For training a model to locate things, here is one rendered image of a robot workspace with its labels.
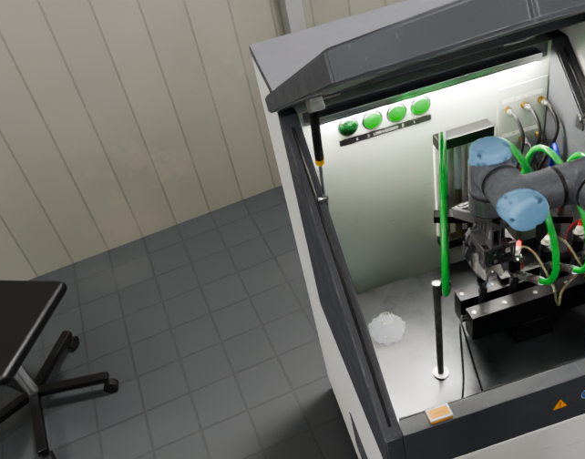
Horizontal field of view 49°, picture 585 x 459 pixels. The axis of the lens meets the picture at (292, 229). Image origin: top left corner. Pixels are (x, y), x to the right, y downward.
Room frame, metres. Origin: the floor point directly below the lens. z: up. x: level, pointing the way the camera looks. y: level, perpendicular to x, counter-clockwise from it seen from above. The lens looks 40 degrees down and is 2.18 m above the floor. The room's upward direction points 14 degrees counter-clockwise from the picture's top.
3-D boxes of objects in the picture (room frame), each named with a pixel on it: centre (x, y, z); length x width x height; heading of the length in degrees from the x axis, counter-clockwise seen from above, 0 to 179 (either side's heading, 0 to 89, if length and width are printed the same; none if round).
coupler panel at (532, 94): (1.30, -0.62, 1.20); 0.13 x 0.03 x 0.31; 96
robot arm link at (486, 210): (0.95, -0.39, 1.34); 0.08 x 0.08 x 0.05
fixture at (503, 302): (1.03, -0.53, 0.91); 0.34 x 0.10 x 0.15; 96
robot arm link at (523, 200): (0.85, -0.42, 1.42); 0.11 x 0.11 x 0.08; 4
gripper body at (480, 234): (0.94, -0.39, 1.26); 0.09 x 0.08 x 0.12; 6
